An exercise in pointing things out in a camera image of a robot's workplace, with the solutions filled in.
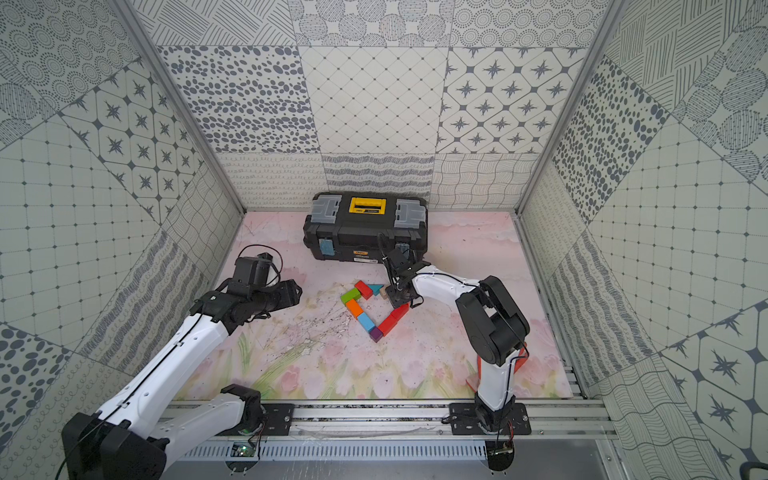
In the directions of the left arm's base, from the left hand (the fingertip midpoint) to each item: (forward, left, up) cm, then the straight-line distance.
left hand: (299, 292), depth 79 cm
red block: (-2, -24, -15) cm, 28 cm away
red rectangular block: (+9, -15, -14) cm, 23 cm away
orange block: (+4, -13, -16) cm, 21 cm away
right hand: (+7, -29, -15) cm, 33 cm away
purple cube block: (-5, -20, -16) cm, 26 cm away
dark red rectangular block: (+3, -28, -15) cm, 32 cm away
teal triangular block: (+10, -19, -14) cm, 26 cm away
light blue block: (-1, -17, -16) cm, 23 cm away
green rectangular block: (+8, -11, -15) cm, 20 cm away
